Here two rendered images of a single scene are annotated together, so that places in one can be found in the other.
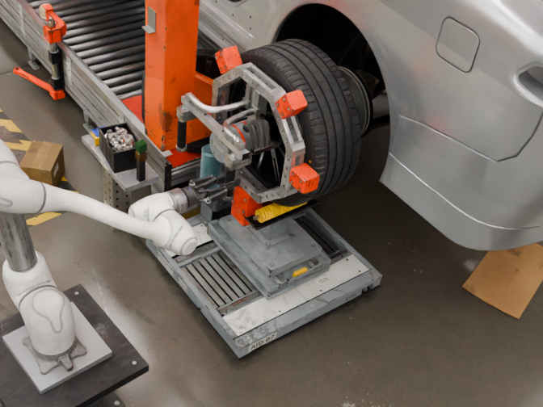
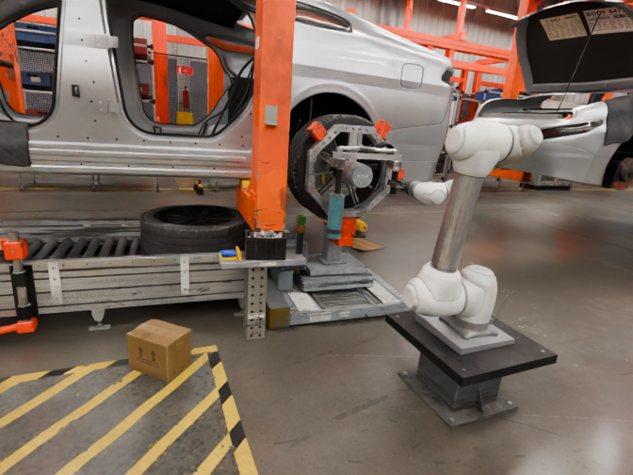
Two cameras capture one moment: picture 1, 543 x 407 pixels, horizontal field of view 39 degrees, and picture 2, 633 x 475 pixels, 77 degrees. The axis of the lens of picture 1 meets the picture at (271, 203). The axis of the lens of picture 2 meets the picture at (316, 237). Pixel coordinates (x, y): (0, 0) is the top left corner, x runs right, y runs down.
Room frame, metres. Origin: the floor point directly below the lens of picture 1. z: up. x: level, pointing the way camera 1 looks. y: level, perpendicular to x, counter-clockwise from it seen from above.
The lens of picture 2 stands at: (1.81, 2.39, 1.13)
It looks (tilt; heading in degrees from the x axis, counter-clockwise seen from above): 16 degrees down; 291
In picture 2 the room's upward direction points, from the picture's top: 4 degrees clockwise
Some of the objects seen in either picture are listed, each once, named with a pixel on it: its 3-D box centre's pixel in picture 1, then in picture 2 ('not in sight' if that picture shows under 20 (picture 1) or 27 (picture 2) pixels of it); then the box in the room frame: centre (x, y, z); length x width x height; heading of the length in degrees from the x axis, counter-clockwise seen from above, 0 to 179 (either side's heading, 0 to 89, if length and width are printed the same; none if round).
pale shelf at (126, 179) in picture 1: (119, 158); (262, 258); (2.75, 0.72, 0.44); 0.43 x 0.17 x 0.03; 42
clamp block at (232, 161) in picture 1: (238, 158); (393, 164); (2.26, 0.15, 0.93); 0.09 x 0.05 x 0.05; 132
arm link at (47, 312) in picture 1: (49, 316); (474, 291); (1.74, 0.72, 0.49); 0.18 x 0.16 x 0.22; 40
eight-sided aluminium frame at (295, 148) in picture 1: (254, 135); (349, 171); (2.52, 0.11, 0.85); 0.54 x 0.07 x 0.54; 42
